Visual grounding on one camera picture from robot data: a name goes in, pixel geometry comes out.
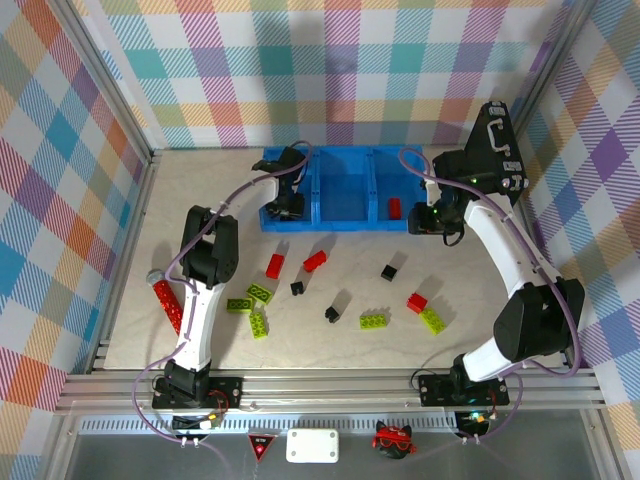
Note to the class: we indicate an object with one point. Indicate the aluminium frame cross rail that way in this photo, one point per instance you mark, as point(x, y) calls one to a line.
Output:
point(325, 392)

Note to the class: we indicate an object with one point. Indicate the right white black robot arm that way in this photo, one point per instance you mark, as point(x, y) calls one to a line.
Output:
point(495, 240)

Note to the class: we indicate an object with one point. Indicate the white vented strip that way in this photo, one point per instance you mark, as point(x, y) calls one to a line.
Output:
point(125, 426)

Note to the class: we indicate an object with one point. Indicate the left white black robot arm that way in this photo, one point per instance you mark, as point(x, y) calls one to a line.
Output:
point(200, 320)

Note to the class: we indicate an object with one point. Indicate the red lego brick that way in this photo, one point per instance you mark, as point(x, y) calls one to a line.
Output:
point(275, 266)
point(315, 262)
point(416, 303)
point(395, 209)

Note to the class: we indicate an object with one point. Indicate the black lego brick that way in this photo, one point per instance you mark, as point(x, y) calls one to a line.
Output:
point(297, 289)
point(331, 314)
point(388, 272)

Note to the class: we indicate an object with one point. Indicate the aluminium corner post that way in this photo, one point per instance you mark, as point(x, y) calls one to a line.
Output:
point(555, 65)
point(107, 90)

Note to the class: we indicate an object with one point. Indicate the red glitter cylinder silver cap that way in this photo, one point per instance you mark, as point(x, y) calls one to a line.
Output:
point(167, 302)

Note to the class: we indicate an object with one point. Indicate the red triangle warning sign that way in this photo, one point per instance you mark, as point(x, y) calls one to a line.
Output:
point(261, 445)

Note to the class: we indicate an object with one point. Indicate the grey metal shelf panel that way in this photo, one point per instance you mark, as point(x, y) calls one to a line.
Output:
point(125, 460)

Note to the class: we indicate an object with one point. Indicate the white rectangular box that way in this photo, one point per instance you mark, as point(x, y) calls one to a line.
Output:
point(312, 446)

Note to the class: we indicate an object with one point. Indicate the black cat figurine red sunglasses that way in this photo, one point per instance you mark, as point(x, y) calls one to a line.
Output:
point(395, 445)

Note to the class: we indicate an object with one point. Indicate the lime green lego brick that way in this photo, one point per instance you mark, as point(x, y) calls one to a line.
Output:
point(240, 305)
point(373, 322)
point(259, 293)
point(258, 326)
point(433, 321)

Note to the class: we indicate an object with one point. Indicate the blue three-compartment bin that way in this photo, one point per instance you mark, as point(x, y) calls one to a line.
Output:
point(345, 190)

